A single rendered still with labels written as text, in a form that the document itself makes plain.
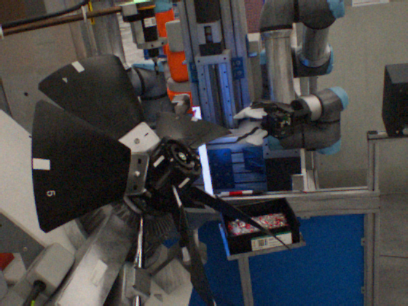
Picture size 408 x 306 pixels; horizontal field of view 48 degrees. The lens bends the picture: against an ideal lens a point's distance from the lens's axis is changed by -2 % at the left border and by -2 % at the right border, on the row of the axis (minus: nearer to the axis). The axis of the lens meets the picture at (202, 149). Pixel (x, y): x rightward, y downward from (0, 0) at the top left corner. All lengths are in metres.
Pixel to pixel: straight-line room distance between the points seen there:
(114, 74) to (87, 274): 0.50
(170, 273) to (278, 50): 0.69
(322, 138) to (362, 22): 1.55
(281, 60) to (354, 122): 1.69
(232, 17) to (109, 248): 1.22
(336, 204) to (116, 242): 0.83
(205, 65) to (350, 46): 1.22
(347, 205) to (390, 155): 1.60
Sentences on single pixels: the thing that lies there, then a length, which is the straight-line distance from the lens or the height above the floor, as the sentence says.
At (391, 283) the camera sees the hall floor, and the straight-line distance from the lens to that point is 2.55.
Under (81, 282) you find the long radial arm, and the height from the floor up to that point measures 1.13.
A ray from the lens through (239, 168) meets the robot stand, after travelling 1.87.
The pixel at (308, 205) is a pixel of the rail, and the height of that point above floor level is 0.82.
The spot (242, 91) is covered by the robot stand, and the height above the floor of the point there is 1.07.
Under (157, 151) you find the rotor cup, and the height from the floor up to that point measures 1.25.
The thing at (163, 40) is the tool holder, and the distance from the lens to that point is 1.03.
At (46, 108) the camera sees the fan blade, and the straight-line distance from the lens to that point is 0.84.
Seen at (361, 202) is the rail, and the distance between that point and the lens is 1.57.
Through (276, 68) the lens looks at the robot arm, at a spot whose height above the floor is 1.29.
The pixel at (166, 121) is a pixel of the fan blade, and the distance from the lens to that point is 1.31.
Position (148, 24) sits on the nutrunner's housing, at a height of 1.50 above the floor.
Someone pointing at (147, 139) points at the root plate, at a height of 1.25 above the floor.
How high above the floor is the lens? 1.62
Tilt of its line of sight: 23 degrees down
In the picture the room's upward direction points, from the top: 9 degrees counter-clockwise
